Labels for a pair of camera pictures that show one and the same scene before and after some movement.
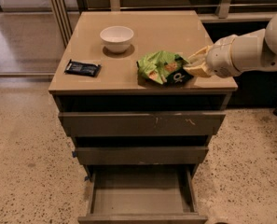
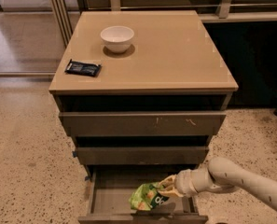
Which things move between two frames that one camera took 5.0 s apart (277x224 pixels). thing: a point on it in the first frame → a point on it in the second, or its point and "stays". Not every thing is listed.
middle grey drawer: x=141 y=155 stays
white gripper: x=219 y=59 → x=185 y=183
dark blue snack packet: x=82 y=68 stays
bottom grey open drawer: x=142 y=195 stays
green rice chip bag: x=164 y=67 → x=146 y=196
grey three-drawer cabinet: x=138 y=142 stays
